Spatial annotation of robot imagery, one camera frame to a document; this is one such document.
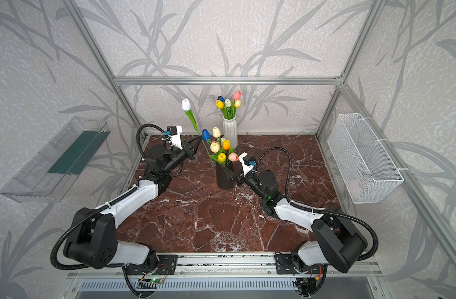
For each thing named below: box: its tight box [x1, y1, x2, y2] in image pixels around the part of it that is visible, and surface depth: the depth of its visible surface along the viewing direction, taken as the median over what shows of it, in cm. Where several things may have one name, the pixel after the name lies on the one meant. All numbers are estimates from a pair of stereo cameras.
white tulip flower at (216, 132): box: [212, 126, 222, 139], surface depth 79 cm
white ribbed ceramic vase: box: [222, 115, 238, 149], surface depth 101 cm
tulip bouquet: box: [209, 137, 240, 166], surface depth 74 cm
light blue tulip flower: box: [181, 98, 215, 167], surface depth 69 cm
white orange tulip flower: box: [209, 140, 221, 154], surface depth 71 cm
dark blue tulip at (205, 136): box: [201, 128, 212, 151], surface depth 78 cm
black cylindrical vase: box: [216, 161, 237, 190], surface depth 96 cm
